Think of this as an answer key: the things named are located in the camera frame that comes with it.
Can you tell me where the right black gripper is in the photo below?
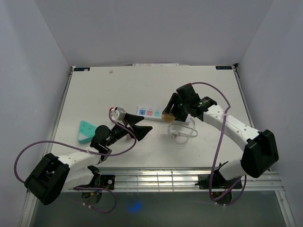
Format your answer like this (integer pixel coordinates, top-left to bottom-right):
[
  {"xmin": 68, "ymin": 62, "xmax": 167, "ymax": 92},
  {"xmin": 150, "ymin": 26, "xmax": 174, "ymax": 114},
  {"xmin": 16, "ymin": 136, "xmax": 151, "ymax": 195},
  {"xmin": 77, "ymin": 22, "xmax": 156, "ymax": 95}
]
[{"xmin": 162, "ymin": 93, "xmax": 189, "ymax": 122}]

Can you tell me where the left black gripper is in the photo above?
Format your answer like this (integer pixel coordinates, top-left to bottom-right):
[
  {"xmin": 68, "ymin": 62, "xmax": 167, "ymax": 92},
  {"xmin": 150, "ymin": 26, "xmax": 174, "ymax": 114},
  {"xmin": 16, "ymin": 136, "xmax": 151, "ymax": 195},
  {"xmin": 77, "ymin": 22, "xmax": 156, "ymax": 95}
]
[{"xmin": 105, "ymin": 113, "xmax": 152, "ymax": 147}]

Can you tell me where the beige cube socket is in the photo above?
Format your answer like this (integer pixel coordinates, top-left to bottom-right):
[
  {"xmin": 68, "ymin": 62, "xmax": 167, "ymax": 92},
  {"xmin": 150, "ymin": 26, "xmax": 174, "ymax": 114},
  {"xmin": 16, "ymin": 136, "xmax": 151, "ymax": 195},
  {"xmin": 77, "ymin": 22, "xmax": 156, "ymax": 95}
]
[{"xmin": 161, "ymin": 114, "xmax": 176, "ymax": 123}]

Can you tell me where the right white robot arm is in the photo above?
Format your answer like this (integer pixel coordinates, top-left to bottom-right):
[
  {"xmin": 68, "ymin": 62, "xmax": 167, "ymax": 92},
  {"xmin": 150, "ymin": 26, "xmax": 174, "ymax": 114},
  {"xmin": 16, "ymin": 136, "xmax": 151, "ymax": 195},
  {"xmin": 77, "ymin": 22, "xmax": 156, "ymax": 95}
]
[{"xmin": 161, "ymin": 84, "xmax": 279, "ymax": 188}]

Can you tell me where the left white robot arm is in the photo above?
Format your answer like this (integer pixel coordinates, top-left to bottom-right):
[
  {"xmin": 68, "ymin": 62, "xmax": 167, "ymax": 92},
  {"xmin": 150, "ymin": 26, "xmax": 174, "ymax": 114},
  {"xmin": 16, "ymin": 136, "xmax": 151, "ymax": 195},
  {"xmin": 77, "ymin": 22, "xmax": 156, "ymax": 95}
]
[{"xmin": 24, "ymin": 113, "xmax": 153, "ymax": 205}]

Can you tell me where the pink small plug adapter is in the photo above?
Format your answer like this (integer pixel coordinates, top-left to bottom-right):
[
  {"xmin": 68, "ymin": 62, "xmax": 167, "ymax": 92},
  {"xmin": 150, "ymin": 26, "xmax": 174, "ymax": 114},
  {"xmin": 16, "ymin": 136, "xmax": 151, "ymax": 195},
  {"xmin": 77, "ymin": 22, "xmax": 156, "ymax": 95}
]
[{"xmin": 127, "ymin": 133, "xmax": 133, "ymax": 139}]

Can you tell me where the white colourful power strip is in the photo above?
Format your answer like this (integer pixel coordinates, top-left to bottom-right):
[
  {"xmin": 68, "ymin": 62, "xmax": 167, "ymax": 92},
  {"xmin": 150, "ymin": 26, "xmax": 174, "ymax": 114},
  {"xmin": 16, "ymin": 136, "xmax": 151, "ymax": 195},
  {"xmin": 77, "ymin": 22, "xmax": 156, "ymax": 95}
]
[{"xmin": 135, "ymin": 106, "xmax": 191, "ymax": 125}]

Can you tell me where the teal triangular socket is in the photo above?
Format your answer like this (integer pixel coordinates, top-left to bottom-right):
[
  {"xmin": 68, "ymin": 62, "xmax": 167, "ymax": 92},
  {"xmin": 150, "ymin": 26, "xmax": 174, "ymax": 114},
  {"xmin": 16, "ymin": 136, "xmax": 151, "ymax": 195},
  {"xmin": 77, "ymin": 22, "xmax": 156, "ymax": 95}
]
[{"xmin": 78, "ymin": 120, "xmax": 96, "ymax": 144}]

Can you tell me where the right blue corner label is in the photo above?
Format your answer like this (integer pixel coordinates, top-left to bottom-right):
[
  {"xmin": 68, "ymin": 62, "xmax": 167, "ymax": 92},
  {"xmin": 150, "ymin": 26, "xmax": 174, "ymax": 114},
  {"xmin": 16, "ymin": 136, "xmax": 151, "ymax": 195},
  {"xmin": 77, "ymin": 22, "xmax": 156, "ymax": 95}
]
[{"xmin": 215, "ymin": 66, "xmax": 232, "ymax": 70}]

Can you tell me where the blue corner label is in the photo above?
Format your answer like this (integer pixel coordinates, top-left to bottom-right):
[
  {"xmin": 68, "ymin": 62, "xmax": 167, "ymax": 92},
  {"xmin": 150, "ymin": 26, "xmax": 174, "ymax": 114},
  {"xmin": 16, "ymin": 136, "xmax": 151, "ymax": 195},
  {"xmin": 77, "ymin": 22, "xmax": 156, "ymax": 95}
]
[
  {"xmin": 215, "ymin": 66, "xmax": 232, "ymax": 70},
  {"xmin": 73, "ymin": 67, "xmax": 90, "ymax": 71}
]

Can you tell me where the left blue corner label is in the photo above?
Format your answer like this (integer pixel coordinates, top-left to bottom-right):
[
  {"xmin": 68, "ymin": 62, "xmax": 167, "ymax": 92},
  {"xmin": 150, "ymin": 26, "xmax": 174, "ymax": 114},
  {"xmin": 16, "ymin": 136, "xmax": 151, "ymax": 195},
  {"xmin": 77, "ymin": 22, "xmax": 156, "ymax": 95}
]
[{"xmin": 73, "ymin": 67, "xmax": 90, "ymax": 71}]

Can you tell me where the white power strip cable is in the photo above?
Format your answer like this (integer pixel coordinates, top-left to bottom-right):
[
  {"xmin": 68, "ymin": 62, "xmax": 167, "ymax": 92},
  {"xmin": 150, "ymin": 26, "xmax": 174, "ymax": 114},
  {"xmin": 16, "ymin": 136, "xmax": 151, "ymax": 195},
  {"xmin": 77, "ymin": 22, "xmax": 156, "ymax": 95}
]
[{"xmin": 167, "ymin": 118, "xmax": 199, "ymax": 144}]

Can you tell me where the aluminium rail frame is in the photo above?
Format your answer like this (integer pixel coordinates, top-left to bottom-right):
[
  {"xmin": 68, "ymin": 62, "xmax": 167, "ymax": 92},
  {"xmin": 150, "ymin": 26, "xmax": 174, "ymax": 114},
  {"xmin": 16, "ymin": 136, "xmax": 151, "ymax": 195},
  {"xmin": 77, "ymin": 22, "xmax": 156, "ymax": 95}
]
[{"xmin": 100, "ymin": 167, "xmax": 284, "ymax": 192}]

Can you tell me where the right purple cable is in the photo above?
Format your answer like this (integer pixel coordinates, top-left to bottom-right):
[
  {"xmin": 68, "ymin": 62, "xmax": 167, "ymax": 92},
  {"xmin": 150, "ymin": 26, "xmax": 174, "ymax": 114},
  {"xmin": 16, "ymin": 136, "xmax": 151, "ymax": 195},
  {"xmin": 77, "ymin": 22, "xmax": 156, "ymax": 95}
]
[{"xmin": 191, "ymin": 82, "xmax": 247, "ymax": 206}]

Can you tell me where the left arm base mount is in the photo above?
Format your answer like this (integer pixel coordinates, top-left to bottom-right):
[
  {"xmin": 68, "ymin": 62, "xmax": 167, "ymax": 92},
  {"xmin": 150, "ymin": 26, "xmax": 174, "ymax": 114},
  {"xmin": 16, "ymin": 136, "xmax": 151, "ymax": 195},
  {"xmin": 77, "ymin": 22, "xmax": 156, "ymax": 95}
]
[{"xmin": 79, "ymin": 175, "xmax": 116, "ymax": 205}]

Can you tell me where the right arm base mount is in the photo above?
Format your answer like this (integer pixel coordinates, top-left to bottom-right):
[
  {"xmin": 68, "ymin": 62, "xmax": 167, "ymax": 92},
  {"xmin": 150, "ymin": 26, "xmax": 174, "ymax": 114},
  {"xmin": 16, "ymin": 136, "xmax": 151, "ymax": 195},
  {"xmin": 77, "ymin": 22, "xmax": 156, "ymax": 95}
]
[{"xmin": 195, "ymin": 174, "xmax": 243, "ymax": 206}]

